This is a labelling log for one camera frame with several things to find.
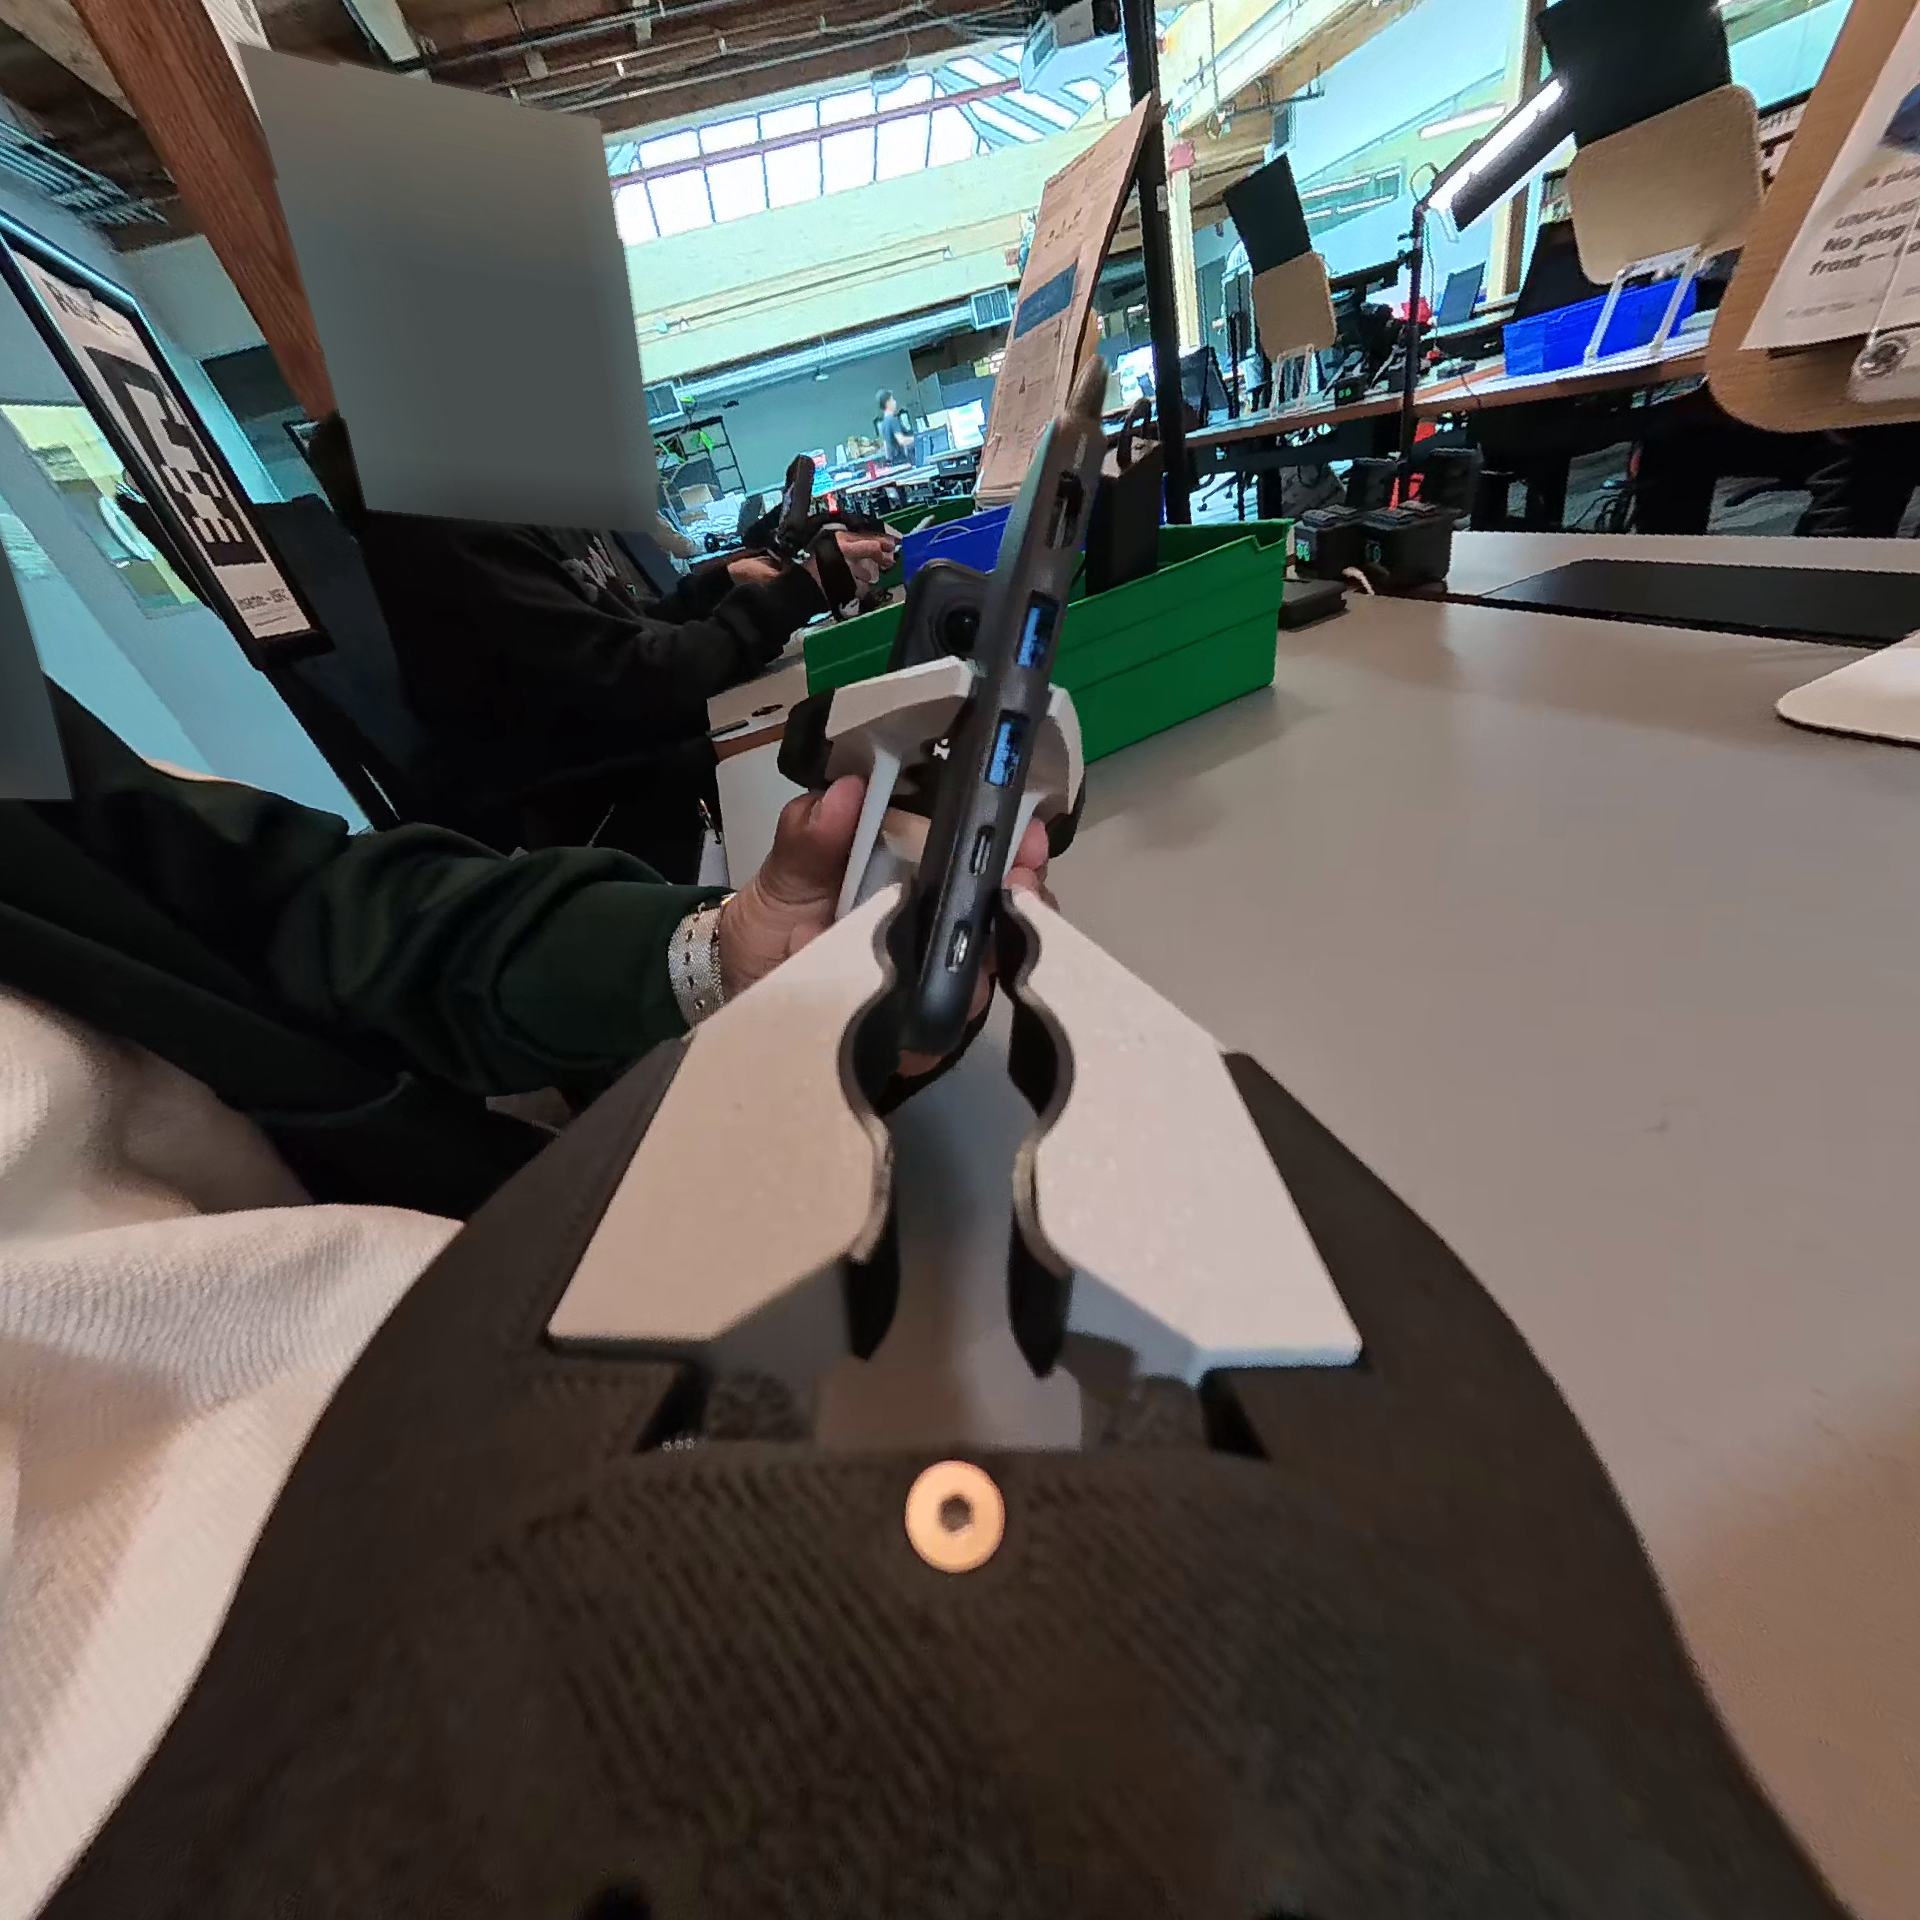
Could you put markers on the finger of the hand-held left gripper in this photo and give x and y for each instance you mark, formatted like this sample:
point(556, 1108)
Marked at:
point(1061, 748)
point(902, 704)

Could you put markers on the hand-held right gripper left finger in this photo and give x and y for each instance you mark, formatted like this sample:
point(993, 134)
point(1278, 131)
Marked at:
point(721, 1170)

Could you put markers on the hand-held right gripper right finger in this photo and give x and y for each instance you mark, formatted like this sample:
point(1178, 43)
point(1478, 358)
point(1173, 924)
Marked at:
point(1201, 1184)

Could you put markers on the slim dark grey USB hub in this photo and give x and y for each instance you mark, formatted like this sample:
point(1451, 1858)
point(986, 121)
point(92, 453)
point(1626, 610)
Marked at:
point(989, 721)

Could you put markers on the green bin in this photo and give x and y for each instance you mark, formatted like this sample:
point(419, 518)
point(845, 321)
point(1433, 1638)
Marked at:
point(1183, 628)

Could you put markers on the person's left forearm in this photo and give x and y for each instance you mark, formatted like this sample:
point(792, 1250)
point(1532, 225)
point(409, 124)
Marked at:
point(495, 944)

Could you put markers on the black desk mat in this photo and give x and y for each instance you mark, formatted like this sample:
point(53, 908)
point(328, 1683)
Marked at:
point(1696, 600)

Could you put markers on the person's left hand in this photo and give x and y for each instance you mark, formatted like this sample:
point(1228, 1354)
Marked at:
point(782, 900)

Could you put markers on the blue bin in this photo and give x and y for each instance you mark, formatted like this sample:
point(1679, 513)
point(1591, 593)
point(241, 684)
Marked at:
point(953, 547)
point(1591, 330)

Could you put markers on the grey mesh watch band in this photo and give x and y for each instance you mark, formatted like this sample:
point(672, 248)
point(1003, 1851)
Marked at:
point(702, 960)

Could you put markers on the flat black adapter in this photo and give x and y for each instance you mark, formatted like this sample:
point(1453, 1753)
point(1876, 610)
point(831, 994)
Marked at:
point(1312, 603)

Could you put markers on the brown cardboard board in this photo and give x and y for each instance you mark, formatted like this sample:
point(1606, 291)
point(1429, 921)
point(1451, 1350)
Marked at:
point(1058, 300)

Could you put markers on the black battery charger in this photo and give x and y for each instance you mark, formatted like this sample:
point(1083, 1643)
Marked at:
point(1419, 544)
point(1333, 544)

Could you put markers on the black pole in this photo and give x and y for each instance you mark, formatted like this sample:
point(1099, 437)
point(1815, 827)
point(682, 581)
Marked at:
point(1156, 224)

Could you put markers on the wooden background table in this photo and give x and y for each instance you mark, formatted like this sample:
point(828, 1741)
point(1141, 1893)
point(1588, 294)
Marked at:
point(1502, 397)

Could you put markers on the person's light pants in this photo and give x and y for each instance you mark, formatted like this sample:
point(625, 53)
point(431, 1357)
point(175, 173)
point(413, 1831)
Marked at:
point(151, 1424)

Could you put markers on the dark green jacket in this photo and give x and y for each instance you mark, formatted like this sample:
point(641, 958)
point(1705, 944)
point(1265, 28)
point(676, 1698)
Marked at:
point(151, 900)

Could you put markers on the black framed marker sign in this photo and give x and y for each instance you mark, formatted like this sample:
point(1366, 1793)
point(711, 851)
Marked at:
point(163, 450)

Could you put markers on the instruction board with paper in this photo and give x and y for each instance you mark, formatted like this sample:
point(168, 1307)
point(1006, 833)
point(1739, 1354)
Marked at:
point(1829, 194)

